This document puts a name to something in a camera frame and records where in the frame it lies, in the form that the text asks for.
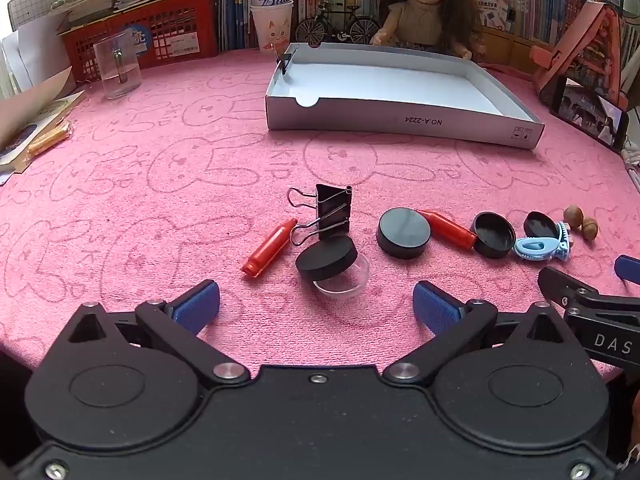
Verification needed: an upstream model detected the white cat print paper cup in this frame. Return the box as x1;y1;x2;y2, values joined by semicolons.
249;0;295;55

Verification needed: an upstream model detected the small black binder clip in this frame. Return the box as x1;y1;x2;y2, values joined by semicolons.
274;43;301;77

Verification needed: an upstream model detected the white cardboard box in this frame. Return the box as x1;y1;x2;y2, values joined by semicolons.
265;42;546;151

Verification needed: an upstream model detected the white cable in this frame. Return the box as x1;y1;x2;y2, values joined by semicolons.
619;144;640;196

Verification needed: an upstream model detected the clear round dish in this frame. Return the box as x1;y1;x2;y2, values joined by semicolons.
312;252;372;304

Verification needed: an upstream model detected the pink bunny print cloth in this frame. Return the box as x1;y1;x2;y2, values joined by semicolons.
0;47;640;386

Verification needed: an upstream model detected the pink triangular pencil case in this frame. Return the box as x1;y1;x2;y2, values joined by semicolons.
529;0;624;111

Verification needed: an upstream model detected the grid cutting mat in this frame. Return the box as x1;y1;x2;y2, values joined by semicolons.
7;0;86;31

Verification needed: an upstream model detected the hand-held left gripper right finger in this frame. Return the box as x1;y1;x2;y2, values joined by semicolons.
383;280;576;388

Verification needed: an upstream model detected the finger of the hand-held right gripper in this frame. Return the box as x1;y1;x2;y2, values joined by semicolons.
538;265;640;314
614;254;640;286

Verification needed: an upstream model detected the black smartphone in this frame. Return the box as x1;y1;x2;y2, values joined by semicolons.
549;75;630;151

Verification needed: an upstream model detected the blue hair claw clip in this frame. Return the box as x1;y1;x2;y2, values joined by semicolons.
513;221;575;264

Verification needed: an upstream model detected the open book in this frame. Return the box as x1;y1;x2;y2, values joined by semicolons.
0;67;86;174

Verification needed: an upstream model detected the black miniature bicycle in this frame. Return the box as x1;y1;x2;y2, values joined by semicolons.
294;0;381;46

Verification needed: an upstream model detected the large red plastic basket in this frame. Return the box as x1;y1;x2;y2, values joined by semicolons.
58;0;221;84

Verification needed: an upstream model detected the long-haired doll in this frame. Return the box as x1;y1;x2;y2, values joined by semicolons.
369;0;487;64

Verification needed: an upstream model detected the white paper sheet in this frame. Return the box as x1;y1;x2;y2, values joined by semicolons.
0;9;76;101

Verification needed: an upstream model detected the black round lid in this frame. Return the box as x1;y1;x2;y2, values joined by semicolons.
472;211;517;260
523;211;557;239

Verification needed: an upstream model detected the wooden desk shelf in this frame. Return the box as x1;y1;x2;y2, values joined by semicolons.
479;24;546;69

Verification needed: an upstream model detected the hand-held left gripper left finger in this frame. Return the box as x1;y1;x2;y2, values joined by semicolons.
65;280;251;389

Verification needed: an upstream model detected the clear glass cup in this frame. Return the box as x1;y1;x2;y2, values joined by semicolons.
93;32;142;101

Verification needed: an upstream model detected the white colour-printed carton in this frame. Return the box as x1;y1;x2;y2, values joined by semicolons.
472;0;511;31

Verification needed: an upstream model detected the black round puck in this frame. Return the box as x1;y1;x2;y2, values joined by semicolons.
295;234;359;282
376;208;432;260

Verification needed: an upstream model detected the large black binder clip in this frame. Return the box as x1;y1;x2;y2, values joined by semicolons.
287;184;354;247

